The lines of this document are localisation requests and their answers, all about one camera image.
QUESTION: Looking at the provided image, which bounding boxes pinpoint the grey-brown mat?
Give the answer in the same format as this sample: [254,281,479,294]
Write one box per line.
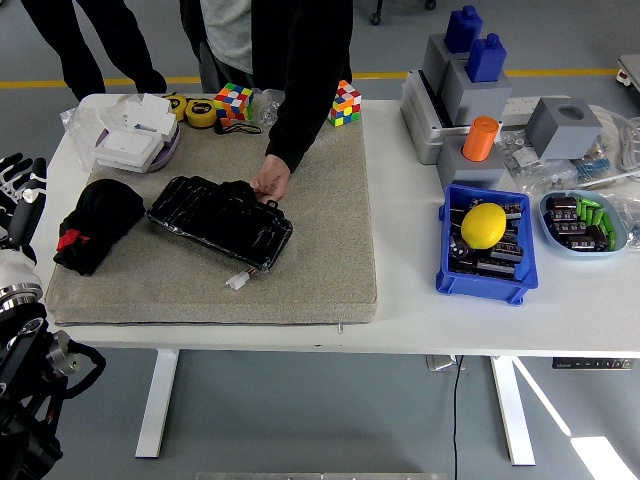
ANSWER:
[44,112,378,327]

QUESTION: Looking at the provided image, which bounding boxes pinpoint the grey block with round hole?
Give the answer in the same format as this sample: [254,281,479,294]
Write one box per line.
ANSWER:
[524,97,605,161]

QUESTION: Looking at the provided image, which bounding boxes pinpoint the white wire connector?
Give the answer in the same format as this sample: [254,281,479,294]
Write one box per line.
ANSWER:
[225,268,261,290]

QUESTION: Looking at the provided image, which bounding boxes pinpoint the blue bottle-shaped block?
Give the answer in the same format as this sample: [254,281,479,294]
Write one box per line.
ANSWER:
[465,33,508,84]
[444,5,485,54]

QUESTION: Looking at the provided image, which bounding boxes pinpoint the person's hand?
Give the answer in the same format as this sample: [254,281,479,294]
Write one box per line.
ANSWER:
[249,153,292,204]

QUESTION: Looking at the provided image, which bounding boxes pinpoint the grey block with blue bottle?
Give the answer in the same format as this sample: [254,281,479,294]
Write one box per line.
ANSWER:
[421,33,471,96]
[442,59,514,127]

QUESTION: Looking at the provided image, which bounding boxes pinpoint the colourful puzzle cube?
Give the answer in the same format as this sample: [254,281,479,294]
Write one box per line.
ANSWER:
[213,82,255,127]
[328,79,363,128]

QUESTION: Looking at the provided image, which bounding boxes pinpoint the clear bag of metal parts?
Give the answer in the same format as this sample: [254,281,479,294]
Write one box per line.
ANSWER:
[522,159,581,197]

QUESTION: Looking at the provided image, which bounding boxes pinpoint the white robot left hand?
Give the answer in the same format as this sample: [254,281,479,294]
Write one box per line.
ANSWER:
[0,152,49,292]

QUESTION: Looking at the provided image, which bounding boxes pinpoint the blue plastic bin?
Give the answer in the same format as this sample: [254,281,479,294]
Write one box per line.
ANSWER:
[435,183,540,306]

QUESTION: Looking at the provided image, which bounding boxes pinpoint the person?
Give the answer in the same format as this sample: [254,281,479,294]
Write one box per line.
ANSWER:
[19,0,169,101]
[179,0,354,174]

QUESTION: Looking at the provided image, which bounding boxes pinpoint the white table leg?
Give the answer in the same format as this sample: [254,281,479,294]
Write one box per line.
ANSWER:
[489,355,536,467]
[134,349,180,459]

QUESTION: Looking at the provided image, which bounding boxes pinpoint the light blue tray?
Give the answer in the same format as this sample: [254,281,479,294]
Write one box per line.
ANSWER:
[538,188,629,261]

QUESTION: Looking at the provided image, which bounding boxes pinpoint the grey block with orange cylinder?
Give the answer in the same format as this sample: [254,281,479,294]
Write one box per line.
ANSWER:
[437,137,506,190]

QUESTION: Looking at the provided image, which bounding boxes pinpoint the silver under-table bracket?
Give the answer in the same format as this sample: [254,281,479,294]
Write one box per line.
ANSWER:
[425,354,467,372]

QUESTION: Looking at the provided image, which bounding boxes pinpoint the white coiled cable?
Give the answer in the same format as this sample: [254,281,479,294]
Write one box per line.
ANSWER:
[589,104,640,174]

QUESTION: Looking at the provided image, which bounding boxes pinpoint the clear bag of small parts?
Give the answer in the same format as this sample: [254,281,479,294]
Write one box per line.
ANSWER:
[497,127,546,176]

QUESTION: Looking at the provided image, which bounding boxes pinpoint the white thin rod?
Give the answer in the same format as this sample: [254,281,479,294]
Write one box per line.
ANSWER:
[579,169,640,190]

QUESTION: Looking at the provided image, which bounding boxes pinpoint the black hanging cable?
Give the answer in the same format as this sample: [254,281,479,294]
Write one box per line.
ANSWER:
[451,355,465,480]

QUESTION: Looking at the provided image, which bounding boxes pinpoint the black wrist strap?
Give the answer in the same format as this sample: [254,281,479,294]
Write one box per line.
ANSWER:
[214,121,263,136]

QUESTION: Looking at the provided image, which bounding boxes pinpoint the yellow lemon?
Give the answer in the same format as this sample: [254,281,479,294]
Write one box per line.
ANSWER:
[460,202,508,250]

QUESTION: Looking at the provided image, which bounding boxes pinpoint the purple bowl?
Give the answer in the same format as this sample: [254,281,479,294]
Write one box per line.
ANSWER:
[94,119,181,175]

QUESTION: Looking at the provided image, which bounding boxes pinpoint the open white cardboard box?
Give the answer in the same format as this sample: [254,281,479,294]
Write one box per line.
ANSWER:
[97,93,177,139]

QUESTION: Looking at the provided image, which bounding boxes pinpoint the yellow tape measure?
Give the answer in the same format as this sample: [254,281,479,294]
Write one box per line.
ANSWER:
[184,97,219,129]
[162,92,190,123]

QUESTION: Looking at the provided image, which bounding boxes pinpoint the black table control panel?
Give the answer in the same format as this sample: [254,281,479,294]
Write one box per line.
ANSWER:
[552,357,635,371]

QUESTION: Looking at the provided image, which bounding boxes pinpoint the flat white box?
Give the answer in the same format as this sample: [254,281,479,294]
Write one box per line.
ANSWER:
[92,127,165,172]

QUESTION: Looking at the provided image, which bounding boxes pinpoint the white cart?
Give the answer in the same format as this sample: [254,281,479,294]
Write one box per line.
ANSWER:
[615,53,640,95]

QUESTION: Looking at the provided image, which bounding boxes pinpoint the bag of blue resistors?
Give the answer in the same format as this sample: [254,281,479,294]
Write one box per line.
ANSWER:
[574,144,617,184]

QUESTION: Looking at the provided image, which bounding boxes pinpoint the black rag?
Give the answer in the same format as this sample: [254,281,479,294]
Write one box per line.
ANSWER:
[52,178,147,277]

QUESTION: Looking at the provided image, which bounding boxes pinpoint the orange cylinder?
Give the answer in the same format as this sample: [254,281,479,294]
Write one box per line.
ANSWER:
[461,115,501,163]

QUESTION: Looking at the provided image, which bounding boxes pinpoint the clear plastic bag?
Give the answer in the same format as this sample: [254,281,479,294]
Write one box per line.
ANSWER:
[59,105,104,174]
[607,192,640,251]
[248,88,280,127]

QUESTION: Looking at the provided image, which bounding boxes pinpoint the light grey plastic case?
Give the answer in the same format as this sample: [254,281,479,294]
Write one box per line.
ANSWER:
[399,69,474,166]

